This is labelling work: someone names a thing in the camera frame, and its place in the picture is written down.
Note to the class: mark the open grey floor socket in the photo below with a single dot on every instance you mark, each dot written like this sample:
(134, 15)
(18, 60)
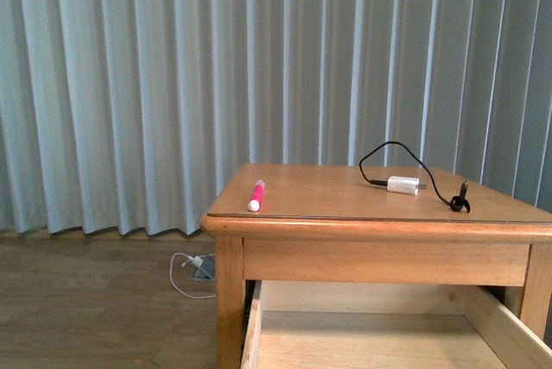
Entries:
(207, 271)

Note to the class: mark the wooden nightstand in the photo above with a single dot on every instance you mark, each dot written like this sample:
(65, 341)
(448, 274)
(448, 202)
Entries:
(326, 224)

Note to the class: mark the pink marker with white caps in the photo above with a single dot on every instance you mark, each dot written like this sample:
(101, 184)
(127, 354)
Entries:
(255, 200)

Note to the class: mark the white plug on floor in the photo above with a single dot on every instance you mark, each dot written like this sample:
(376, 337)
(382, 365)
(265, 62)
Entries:
(196, 261)

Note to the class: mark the white usb charger block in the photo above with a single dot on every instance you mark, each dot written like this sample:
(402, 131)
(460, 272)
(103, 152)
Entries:
(405, 185)

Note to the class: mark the wooden drawer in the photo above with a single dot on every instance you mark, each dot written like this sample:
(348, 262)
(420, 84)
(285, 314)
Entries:
(347, 325)

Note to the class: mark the pale blue pleated curtain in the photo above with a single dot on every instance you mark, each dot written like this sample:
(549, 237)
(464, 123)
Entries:
(135, 114)

